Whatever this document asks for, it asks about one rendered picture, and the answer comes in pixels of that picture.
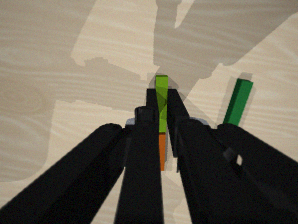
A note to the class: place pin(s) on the orange-brown rectangular rod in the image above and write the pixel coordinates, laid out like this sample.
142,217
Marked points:
162,149

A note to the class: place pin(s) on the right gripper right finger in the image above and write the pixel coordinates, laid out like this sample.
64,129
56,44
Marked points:
214,191

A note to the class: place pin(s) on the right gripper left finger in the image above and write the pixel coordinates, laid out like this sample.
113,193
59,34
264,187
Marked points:
73,189

